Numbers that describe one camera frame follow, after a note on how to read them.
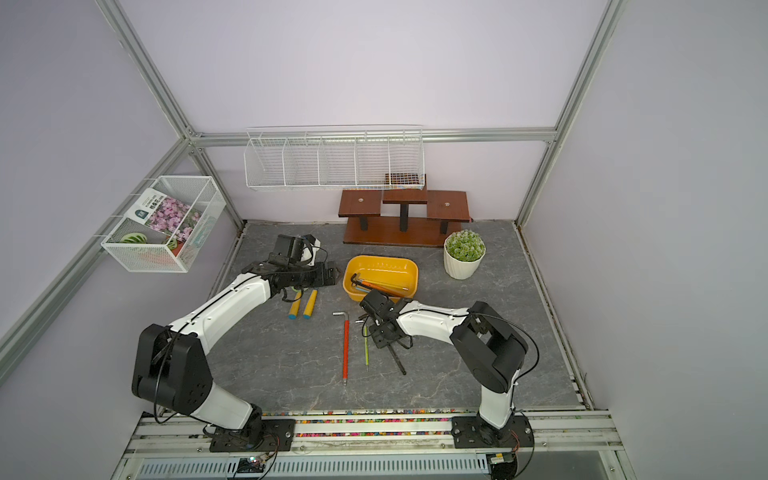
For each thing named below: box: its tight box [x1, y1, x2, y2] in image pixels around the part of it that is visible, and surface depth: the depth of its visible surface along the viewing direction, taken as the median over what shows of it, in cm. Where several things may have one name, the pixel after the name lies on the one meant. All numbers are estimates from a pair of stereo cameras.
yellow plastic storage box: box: [342, 255, 419, 303], surface depth 104 cm
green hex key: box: [364, 325, 370, 366], surface depth 89 cm
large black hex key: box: [387, 343, 407, 376], surface depth 87 cm
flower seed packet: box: [125, 188, 202, 242], surface depth 76 cm
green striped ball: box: [120, 232, 148, 244], surface depth 72 cm
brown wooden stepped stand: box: [338, 189, 473, 247], surface depth 110 cm
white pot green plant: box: [443, 229, 486, 280], surface depth 98 cm
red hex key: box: [332, 311, 351, 386], surface depth 90 cm
